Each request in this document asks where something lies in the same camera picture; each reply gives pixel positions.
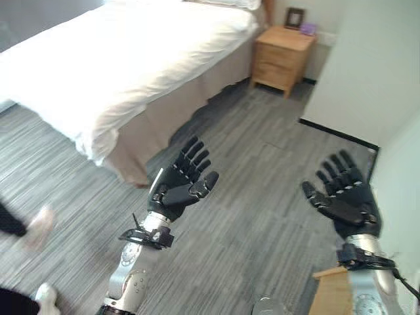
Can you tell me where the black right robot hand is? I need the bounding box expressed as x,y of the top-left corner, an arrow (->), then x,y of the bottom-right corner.
301,149 -> 384,240

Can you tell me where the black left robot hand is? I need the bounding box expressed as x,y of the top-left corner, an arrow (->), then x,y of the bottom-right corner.
146,135 -> 220,224

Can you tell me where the bed with beige skirt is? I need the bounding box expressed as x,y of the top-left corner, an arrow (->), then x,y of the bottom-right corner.
0,0 -> 267,188

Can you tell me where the white bed sheet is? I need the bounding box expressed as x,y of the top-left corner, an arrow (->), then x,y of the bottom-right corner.
0,0 -> 260,167

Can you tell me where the silver robot body part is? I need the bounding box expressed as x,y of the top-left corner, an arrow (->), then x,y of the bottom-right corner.
251,296 -> 287,315

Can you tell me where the person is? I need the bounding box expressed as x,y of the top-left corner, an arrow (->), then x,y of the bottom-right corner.
0,192 -> 60,315

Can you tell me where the wooden nightstand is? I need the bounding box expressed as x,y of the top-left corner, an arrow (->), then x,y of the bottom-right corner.
250,25 -> 318,99

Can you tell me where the white pillow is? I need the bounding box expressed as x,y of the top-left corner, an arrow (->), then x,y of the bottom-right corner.
183,0 -> 263,12

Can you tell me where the dark picture frame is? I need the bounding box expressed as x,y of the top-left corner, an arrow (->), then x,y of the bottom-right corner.
283,7 -> 306,31

